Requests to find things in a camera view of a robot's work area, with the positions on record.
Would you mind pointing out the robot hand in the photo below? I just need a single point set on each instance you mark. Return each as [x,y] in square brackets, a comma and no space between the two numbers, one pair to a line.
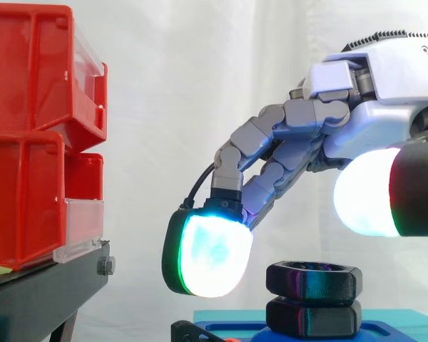
[374,117]

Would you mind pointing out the turquoise plate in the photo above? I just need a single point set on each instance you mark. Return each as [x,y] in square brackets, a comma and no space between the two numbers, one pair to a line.
[396,315]

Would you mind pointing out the black stand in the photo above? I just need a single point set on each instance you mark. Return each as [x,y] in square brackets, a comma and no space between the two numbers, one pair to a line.
[43,295]

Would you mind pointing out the blue plate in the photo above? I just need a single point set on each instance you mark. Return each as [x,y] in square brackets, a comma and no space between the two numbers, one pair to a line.
[221,329]

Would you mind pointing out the red bin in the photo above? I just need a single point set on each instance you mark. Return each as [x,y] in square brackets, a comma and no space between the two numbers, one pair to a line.
[35,67]
[25,199]

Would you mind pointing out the black-and-orange clip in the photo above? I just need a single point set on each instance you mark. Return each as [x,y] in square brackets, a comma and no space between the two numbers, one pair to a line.
[190,332]

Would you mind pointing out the large black hex nut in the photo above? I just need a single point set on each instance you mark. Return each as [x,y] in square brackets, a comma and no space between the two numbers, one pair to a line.
[312,317]
[312,281]

